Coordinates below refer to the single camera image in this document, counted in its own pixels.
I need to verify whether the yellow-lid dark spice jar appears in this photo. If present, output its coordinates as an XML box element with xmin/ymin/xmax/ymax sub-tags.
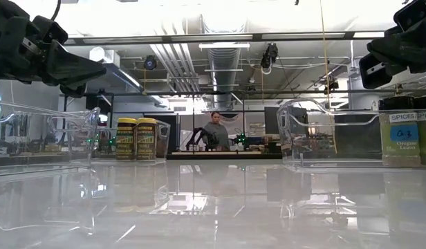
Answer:
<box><xmin>136</xmin><ymin>117</ymin><xmax>158</xmax><ymax>161</ymax></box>
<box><xmin>115</xmin><ymin>117</ymin><xmax>138</xmax><ymax>161</ymax></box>

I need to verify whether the black frame beam with lights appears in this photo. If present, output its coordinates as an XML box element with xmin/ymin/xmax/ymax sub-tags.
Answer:
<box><xmin>66</xmin><ymin>32</ymin><xmax>385</xmax><ymax>46</ymax></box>

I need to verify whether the white round column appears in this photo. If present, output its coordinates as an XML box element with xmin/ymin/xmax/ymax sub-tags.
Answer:
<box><xmin>349</xmin><ymin>77</ymin><xmax>380</xmax><ymax>111</ymax></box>

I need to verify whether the grey ribbed ceiling duct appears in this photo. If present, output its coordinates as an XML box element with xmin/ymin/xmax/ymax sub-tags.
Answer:
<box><xmin>207</xmin><ymin>47</ymin><xmax>242</xmax><ymax>101</ymax></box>

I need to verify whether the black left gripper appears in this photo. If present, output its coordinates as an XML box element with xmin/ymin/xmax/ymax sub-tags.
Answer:
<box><xmin>0</xmin><ymin>19</ymin><xmax>107</xmax><ymax>99</ymax></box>

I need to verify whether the white ceiling light fixture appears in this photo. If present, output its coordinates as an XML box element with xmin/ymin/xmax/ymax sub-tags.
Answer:
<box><xmin>198</xmin><ymin>42</ymin><xmax>251</xmax><ymax>50</ymax></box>

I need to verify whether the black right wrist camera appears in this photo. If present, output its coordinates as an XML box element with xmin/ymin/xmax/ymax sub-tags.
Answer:
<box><xmin>392</xmin><ymin>0</ymin><xmax>426</xmax><ymax>33</ymax></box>

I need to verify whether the yellow hanging cord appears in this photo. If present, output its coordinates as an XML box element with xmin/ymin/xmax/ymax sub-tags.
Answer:
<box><xmin>318</xmin><ymin>0</ymin><xmax>338</xmax><ymax>154</ymax></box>

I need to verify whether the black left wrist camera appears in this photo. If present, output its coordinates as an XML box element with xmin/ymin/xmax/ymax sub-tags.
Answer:
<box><xmin>32</xmin><ymin>15</ymin><xmax>69</xmax><ymax>46</ymax></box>

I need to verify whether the black dome ceiling camera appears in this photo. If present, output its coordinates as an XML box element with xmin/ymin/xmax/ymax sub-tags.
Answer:
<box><xmin>143</xmin><ymin>55</ymin><xmax>158</xmax><ymax>71</ymax></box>

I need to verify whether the white ceiling unit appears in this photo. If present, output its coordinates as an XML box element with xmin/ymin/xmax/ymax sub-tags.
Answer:
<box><xmin>88</xmin><ymin>46</ymin><xmax>121</xmax><ymax>66</ymax></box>

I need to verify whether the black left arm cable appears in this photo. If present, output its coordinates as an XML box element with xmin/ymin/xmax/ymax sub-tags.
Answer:
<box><xmin>50</xmin><ymin>0</ymin><xmax>63</xmax><ymax>21</ymax></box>

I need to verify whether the person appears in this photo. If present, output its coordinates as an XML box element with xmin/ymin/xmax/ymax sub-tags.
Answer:
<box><xmin>202</xmin><ymin>111</ymin><xmax>231</xmax><ymax>152</ymax></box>

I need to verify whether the wooden background table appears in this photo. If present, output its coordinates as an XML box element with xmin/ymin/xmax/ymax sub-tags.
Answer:
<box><xmin>166</xmin><ymin>151</ymin><xmax>283</xmax><ymax>160</ymax></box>

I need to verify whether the small black ceiling device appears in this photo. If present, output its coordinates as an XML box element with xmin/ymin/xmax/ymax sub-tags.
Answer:
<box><xmin>324</xmin><ymin>78</ymin><xmax>340</xmax><ymax>95</ymax></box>

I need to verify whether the black monitor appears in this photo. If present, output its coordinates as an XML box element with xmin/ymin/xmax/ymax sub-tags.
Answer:
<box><xmin>263</xmin><ymin>106</ymin><xmax>308</xmax><ymax>136</ymax></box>

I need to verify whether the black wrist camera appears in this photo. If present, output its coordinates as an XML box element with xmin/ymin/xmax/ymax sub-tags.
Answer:
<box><xmin>392</xmin><ymin>0</ymin><xmax>426</xmax><ymax>33</ymax></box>
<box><xmin>32</xmin><ymin>15</ymin><xmax>69</xmax><ymax>46</ymax></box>

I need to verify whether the black hanging ceiling device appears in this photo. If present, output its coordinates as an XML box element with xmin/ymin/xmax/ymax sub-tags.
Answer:
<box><xmin>260</xmin><ymin>43</ymin><xmax>279</xmax><ymax>75</ymax></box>

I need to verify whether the clear plastic bin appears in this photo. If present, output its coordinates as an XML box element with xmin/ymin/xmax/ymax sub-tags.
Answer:
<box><xmin>276</xmin><ymin>98</ymin><xmax>426</xmax><ymax>173</ymax></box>
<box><xmin>82</xmin><ymin>118</ymin><xmax>172</xmax><ymax>166</ymax></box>
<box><xmin>0</xmin><ymin>98</ymin><xmax>101</xmax><ymax>176</ymax></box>

